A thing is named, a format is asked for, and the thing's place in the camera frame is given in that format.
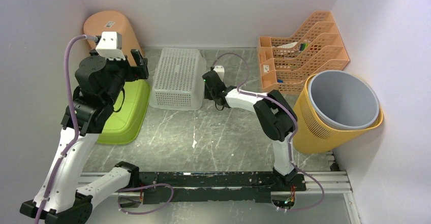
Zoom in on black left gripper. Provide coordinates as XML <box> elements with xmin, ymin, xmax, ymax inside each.
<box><xmin>90</xmin><ymin>48</ymin><xmax>149</xmax><ymax>106</ymax></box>

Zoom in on white perforated plastic basket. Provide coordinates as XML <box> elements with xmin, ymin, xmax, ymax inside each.
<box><xmin>149</xmin><ymin>47</ymin><xmax>206</xmax><ymax>111</ymax></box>

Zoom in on orange plastic bucket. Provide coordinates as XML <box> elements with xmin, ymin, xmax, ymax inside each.
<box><xmin>83</xmin><ymin>10</ymin><xmax>144</xmax><ymax>67</ymax></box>

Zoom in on green plastic tub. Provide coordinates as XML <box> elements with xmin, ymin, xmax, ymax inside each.
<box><xmin>97</xmin><ymin>80</ymin><xmax>150</xmax><ymax>145</ymax></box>

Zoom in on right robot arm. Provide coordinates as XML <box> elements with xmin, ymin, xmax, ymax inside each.
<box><xmin>202</xmin><ymin>70</ymin><xmax>297</xmax><ymax>190</ymax></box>

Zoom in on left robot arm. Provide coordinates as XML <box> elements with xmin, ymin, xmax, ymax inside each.
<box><xmin>19</xmin><ymin>49</ymin><xmax>148</xmax><ymax>223</ymax></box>

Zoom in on orange plastic file organizer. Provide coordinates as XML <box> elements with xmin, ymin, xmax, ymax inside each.
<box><xmin>257</xmin><ymin>11</ymin><xmax>350</xmax><ymax>94</ymax></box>

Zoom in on white paper booklet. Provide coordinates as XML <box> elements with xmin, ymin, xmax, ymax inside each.
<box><xmin>277</xmin><ymin>42</ymin><xmax>298</xmax><ymax>49</ymax></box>

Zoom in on coloured marker set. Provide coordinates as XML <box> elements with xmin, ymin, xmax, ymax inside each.
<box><xmin>298</xmin><ymin>40</ymin><xmax>310</xmax><ymax>52</ymax></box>

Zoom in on yellow mesh waste basket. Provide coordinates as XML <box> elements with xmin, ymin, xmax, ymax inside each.
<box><xmin>293</xmin><ymin>75</ymin><xmax>384</xmax><ymax>154</ymax></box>

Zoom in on grey plastic bin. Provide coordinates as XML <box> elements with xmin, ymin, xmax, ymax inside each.
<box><xmin>305</xmin><ymin>70</ymin><xmax>380</xmax><ymax>131</ymax></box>

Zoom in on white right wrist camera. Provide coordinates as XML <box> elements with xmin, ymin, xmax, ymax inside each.
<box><xmin>213</xmin><ymin>66</ymin><xmax>225</xmax><ymax>82</ymax></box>

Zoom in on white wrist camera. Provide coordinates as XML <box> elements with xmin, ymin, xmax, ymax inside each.
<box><xmin>95</xmin><ymin>31</ymin><xmax>126</xmax><ymax>60</ymax></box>
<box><xmin>213</xmin><ymin>66</ymin><xmax>225</xmax><ymax>82</ymax></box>

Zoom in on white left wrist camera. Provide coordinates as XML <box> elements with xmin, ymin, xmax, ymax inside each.
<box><xmin>95</xmin><ymin>31</ymin><xmax>126</xmax><ymax>60</ymax></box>

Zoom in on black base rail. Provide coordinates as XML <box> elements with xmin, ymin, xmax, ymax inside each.
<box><xmin>140</xmin><ymin>171</ymin><xmax>306</xmax><ymax>204</ymax></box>

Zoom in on aluminium frame rail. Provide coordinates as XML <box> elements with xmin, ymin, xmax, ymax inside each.
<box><xmin>77</xmin><ymin>172</ymin><xmax>353</xmax><ymax>196</ymax></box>

